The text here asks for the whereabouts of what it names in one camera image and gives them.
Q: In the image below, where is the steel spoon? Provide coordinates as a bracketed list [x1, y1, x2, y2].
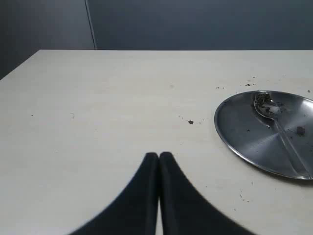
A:
[253, 92, 313, 180]

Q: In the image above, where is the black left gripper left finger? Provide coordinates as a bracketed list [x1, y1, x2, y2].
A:
[72, 152, 159, 235]

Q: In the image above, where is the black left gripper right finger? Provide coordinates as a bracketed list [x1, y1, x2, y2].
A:
[159, 152, 249, 235]

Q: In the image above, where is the round steel plate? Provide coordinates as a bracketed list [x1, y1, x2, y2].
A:
[214, 91, 313, 181]

